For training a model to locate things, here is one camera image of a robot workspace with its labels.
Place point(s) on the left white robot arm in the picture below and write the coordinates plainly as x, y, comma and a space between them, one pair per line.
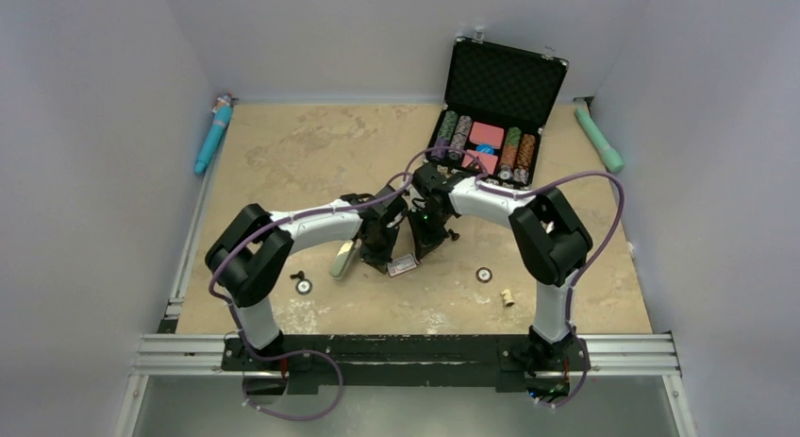
248, 258

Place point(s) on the black poker chip case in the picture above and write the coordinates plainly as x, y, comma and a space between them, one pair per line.
496, 104

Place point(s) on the green cylindrical toy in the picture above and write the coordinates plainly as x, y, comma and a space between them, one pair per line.
607, 154

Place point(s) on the black white poker chip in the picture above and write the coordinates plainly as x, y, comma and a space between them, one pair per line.
303, 286

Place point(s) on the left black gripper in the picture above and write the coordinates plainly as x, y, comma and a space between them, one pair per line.
379, 260

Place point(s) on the red staple box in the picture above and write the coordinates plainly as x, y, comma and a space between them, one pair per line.
402, 265

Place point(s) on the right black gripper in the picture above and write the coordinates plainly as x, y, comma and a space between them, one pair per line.
426, 242

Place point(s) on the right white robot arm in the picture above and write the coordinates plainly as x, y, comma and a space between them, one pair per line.
552, 242

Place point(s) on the cream chess piece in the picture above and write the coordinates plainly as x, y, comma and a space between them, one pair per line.
507, 298

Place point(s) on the blue cylindrical toy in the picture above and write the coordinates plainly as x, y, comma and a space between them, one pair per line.
221, 117

